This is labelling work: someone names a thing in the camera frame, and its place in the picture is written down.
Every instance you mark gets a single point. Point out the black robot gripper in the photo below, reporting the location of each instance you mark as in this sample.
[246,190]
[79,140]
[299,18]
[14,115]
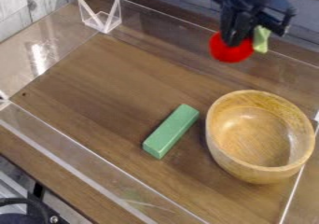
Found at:
[241,15]

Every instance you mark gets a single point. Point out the red plush toy green leaf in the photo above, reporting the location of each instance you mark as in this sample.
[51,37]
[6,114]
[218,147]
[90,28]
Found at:
[255,43]

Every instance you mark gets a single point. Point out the wooden bowl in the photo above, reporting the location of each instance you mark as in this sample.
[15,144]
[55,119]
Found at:
[259,136]

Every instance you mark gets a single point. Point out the green rectangular block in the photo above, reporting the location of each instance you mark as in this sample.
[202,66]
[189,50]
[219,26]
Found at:
[173,128]

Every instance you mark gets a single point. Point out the clear acrylic corner bracket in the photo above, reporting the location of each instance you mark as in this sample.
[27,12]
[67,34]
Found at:
[102,21]

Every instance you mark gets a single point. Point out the clear acrylic enclosure wall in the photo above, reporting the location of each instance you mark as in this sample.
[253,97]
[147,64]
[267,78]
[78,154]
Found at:
[83,96]

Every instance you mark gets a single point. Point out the black clamp with cable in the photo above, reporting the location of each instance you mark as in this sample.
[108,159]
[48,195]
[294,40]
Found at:
[32,211]

